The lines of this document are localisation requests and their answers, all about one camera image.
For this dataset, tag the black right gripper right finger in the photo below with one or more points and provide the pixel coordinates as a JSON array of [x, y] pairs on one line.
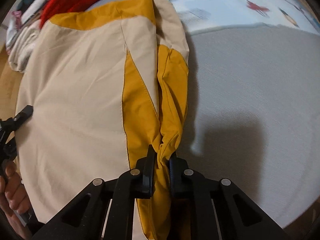
[[176, 167]]

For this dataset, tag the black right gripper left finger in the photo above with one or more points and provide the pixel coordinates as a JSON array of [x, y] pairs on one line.
[[146, 166]]

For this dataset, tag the beige and mustard jacket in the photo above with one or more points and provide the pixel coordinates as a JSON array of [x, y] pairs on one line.
[[105, 85]]

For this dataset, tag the left hand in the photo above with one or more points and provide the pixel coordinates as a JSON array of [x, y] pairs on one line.
[[14, 199]]

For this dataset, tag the grey deer print bedsheet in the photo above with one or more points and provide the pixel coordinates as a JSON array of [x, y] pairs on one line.
[[253, 114]]

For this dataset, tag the folded beige blanket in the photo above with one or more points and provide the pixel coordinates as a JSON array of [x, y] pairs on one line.
[[21, 40]]

